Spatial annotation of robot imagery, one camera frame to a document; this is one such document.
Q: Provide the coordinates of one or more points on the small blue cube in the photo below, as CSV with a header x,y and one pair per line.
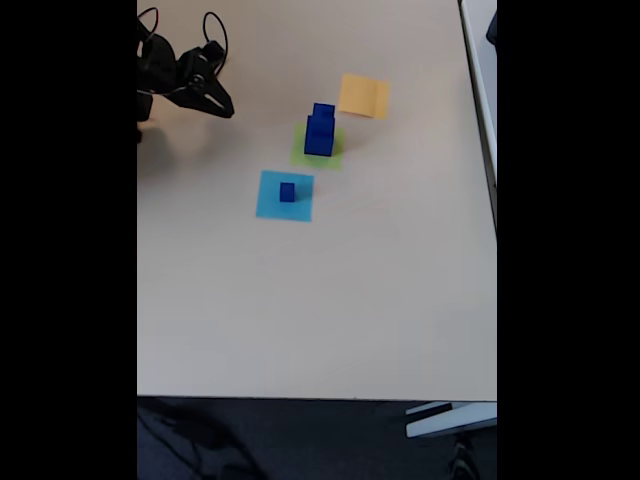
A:
x,y
287,192

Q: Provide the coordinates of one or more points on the medium blue cube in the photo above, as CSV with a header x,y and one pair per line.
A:
x,y
325,111

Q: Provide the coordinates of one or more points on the dark object beside table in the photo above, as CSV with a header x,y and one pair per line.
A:
x,y
493,30

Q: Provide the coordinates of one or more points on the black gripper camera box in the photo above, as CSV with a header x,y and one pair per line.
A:
x,y
213,50

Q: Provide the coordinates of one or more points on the green paper square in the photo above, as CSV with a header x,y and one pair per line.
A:
x,y
300,157

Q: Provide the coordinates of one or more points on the white neighbouring table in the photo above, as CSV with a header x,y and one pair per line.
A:
x,y
482,75

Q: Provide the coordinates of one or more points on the large blue cube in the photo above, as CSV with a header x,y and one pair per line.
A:
x,y
318,140

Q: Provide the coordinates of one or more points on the yellow paper square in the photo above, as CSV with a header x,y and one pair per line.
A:
x,y
360,95

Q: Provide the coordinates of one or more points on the light blue paper square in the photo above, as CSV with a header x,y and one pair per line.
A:
x,y
270,205

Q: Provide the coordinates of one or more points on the white table foot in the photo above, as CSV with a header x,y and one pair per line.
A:
x,y
450,419

